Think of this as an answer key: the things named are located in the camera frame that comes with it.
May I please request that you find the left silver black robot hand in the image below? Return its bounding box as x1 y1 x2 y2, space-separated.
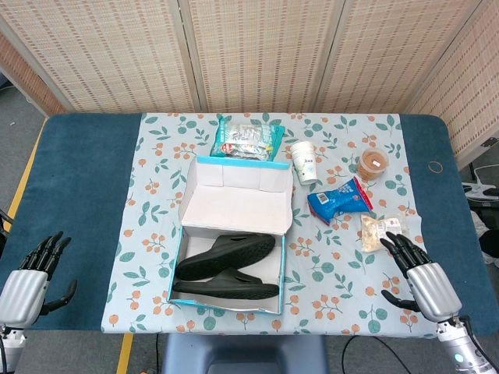
0 231 78 328

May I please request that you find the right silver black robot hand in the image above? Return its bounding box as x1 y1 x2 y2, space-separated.
380 231 463 323

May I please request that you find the black rubber slipper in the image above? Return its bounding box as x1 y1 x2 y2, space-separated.
177 233 276 281
172 267 281 302

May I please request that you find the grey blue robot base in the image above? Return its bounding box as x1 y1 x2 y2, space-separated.
161 333 328 374

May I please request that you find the blue white cardboard shoe box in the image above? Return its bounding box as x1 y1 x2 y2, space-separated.
166 155 294 315

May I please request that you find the black object beside table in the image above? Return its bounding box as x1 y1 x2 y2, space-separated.
477 228 499 270

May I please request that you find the clear bag of nuts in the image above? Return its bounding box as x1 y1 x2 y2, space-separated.
359 213 411 253

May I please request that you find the floral leaf print tablecloth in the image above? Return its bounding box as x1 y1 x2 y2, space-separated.
100 111 437 337

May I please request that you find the white office chair base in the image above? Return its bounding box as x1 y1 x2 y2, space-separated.
462 161 499 202

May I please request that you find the blue red snack bag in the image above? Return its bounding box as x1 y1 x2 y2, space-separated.
306 176 374 227

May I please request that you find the clear tub of brown snacks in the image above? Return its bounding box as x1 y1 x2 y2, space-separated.
357 147 391 182

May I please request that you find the white paper cup stack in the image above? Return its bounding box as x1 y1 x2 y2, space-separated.
290 140 318 185

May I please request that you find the teal silver snack bag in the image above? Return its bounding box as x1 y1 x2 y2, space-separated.
210 115 286 162

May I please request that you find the woven bamboo folding screen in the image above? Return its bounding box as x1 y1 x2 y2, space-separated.
0 0 499 169

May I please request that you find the black floor cable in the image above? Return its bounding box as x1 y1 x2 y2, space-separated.
342 334 441 374

